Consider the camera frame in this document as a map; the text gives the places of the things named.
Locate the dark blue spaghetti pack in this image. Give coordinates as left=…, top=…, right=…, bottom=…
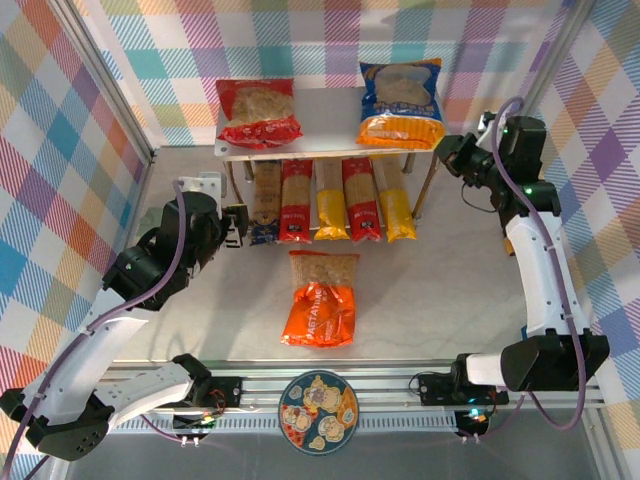
left=248, top=160, right=282, bottom=247

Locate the red spaghetti pack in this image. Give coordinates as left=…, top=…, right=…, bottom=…
left=277, top=158, right=315, bottom=245
left=342, top=157, right=386, bottom=244

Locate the blue orange pasta bag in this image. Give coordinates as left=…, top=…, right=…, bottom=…
left=355, top=57, right=446, bottom=150

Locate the yellow spaghetti pack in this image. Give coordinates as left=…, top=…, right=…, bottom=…
left=313, top=158, right=351, bottom=241
left=372, top=154, right=418, bottom=244

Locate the red macaroni pasta bag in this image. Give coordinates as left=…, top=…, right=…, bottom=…
left=214, top=77, right=305, bottom=150

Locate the orange pastatime pasta bag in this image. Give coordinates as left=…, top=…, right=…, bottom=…
left=279, top=250, right=361, bottom=348

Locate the two-tier metal shelf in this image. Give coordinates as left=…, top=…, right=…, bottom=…
left=213, top=74, right=454, bottom=236

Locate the black round controller board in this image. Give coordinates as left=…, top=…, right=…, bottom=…
left=172, top=407, right=220, bottom=447
left=453, top=405, right=492, bottom=444

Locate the round cartoon print plate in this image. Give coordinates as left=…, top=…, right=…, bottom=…
left=277, top=369, right=360, bottom=455

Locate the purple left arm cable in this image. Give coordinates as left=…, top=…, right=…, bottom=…
left=2, top=179, right=187, bottom=471

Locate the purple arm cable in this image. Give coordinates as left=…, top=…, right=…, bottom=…
left=492, top=95, right=587, bottom=432
left=2, top=179, right=187, bottom=471

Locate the aluminium side rail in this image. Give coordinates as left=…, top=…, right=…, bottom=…
left=89, top=149, right=160, bottom=374

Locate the aluminium frame post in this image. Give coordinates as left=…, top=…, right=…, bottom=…
left=49, top=0, right=157, bottom=164
left=499, top=0, right=594, bottom=151

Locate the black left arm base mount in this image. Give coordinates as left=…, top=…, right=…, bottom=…
left=189, top=374, right=245, bottom=409

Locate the white slotted cable duct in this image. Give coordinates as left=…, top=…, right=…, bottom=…
left=107, top=416, right=464, bottom=432

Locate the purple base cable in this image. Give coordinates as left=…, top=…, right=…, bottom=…
left=139, top=412, right=201, bottom=444
left=479, top=392, right=524, bottom=441

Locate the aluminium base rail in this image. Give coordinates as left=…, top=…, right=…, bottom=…
left=57, top=357, right=609, bottom=436

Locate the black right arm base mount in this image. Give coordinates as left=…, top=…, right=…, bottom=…
left=418, top=372, right=510, bottom=407

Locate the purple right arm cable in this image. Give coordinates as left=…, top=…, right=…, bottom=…
left=492, top=95, right=587, bottom=432

